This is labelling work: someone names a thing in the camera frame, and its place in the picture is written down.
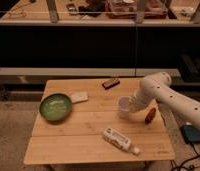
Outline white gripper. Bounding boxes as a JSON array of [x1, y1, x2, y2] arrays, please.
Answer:
[[129, 89, 150, 112]]

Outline white ceramic cup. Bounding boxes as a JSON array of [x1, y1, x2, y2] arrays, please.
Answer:
[[118, 96, 130, 118]]

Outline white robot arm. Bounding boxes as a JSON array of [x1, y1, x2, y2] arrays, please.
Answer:
[[129, 72, 200, 130]]

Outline brown sausage toy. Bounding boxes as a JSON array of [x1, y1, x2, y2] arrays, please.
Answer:
[[145, 108, 156, 124]]

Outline dark brown rectangular block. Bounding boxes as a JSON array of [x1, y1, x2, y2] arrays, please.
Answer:
[[102, 78, 120, 90]]

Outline black foot pedal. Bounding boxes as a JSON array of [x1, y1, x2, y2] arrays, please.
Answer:
[[180, 125, 200, 144]]

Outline wooden table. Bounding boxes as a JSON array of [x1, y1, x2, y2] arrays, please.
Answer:
[[24, 78, 175, 165]]

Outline green frying pan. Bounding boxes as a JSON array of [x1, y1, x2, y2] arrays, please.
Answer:
[[39, 91, 89, 122]]

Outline plastic food tray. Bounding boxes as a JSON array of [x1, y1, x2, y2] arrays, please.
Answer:
[[105, 0, 167, 19]]

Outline dark phone on shelf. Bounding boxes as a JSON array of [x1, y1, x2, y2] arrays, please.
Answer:
[[66, 3, 78, 15]]

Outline eyeglasses on shelf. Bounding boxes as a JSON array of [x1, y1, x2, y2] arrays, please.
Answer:
[[8, 11, 26, 18]]

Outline black cable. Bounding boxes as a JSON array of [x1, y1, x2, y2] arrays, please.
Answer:
[[170, 142, 200, 171]]

